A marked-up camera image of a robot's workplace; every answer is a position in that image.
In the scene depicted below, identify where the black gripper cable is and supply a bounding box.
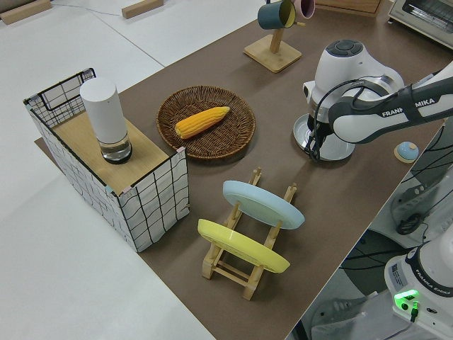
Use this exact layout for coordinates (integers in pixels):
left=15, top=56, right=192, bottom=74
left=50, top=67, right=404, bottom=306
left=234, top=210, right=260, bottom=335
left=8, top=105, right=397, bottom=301
left=306, top=79, right=408, bottom=162

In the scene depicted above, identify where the gray metal plate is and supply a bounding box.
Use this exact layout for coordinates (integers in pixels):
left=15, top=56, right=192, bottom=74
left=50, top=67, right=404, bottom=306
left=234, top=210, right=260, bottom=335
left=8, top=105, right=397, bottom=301
left=292, top=113, right=356, bottom=162

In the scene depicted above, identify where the brown wicker basket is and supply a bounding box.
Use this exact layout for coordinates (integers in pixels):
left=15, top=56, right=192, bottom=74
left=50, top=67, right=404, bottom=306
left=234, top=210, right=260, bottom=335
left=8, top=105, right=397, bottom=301
left=156, top=85, right=257, bottom=163

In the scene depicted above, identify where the yellow plate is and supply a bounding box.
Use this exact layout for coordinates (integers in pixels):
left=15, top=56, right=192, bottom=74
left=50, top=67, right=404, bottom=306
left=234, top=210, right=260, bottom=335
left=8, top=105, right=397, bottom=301
left=197, top=218, right=292, bottom=273

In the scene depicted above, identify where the blue bell with wooden knob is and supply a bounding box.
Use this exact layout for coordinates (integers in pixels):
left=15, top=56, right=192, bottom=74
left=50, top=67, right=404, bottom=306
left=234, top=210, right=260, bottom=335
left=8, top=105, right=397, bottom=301
left=394, top=141, right=420, bottom=164

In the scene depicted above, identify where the teal mug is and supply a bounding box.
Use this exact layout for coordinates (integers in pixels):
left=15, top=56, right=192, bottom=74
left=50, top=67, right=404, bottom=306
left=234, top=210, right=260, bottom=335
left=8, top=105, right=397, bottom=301
left=257, top=0, right=297, bottom=30

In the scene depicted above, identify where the light blue plate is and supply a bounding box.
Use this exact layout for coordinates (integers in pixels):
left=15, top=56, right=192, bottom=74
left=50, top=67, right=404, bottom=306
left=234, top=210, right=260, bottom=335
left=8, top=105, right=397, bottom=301
left=222, top=180, right=306, bottom=230

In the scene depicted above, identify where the wooden dish rack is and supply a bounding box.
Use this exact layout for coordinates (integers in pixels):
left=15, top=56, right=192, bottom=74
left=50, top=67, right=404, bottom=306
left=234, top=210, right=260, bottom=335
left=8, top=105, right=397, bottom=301
left=201, top=166, right=298, bottom=301

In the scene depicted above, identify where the pink mug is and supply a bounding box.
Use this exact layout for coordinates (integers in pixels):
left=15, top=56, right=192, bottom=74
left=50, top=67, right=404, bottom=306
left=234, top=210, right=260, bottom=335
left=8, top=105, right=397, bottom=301
left=292, top=0, right=316, bottom=18

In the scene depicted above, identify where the wooden mug tree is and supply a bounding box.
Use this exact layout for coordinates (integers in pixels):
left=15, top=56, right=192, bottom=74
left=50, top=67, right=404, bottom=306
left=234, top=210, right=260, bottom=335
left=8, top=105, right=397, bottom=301
left=243, top=19, right=306, bottom=74

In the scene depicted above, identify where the white cylinder with clear base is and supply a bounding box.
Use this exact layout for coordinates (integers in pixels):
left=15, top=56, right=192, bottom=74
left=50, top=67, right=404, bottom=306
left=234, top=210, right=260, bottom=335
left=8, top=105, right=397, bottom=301
left=79, top=77, right=134, bottom=166

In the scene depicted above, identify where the wooden block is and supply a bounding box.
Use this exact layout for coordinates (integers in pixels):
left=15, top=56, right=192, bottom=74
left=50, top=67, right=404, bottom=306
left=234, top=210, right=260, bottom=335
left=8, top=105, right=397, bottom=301
left=0, top=0, right=52, bottom=26
left=121, top=0, right=165, bottom=19

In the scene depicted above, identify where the cream toaster oven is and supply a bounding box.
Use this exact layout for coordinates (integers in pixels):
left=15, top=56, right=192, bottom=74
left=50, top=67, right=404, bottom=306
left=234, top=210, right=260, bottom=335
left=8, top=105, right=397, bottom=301
left=386, top=0, right=453, bottom=50

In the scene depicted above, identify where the dark round disc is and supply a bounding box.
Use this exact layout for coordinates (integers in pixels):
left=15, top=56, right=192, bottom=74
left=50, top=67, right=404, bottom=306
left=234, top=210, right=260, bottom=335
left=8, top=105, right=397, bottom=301
left=341, top=229, right=420, bottom=302

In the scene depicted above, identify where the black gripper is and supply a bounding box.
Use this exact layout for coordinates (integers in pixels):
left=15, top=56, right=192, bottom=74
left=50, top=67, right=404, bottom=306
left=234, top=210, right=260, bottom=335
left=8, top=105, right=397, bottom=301
left=306, top=118, right=336, bottom=162

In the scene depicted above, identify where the brown table mat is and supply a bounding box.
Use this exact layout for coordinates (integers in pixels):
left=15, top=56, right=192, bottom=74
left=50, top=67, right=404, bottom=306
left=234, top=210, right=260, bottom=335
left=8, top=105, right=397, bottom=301
left=34, top=0, right=453, bottom=340

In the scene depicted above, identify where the white box with black grid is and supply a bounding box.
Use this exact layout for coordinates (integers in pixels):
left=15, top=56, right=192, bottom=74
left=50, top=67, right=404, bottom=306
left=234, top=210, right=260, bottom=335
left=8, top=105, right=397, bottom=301
left=23, top=67, right=191, bottom=254

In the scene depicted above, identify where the yellow corn cob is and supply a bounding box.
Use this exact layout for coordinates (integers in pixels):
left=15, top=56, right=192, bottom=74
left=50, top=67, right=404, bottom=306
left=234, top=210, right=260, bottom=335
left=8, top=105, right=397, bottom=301
left=175, top=106, right=231, bottom=140

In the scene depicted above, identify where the thin blue cable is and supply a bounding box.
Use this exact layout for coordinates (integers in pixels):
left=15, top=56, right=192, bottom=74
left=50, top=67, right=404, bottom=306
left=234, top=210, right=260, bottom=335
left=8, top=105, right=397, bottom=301
left=52, top=0, right=121, bottom=17

